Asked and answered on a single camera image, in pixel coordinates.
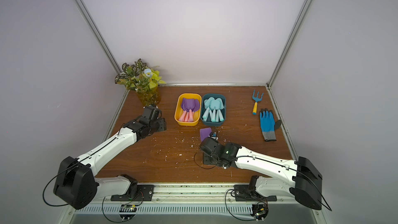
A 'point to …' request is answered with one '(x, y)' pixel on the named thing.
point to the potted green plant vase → (143, 81)
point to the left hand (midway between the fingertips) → (164, 122)
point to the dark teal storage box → (218, 122)
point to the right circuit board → (260, 211)
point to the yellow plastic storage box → (179, 110)
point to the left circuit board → (127, 211)
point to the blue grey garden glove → (268, 125)
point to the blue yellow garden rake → (256, 99)
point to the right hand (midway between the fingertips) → (204, 155)
